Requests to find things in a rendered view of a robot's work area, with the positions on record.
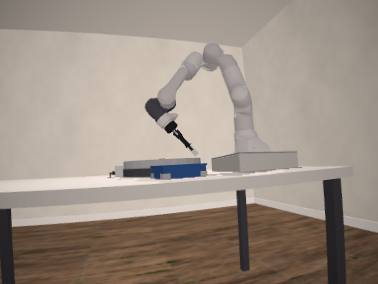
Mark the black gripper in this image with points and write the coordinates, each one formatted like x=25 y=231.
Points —
x=171 y=127

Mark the grey round table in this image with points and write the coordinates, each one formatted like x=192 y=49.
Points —
x=141 y=168

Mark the blue crate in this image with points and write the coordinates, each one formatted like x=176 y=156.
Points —
x=178 y=171

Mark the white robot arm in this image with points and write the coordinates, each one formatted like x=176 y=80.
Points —
x=245 y=137

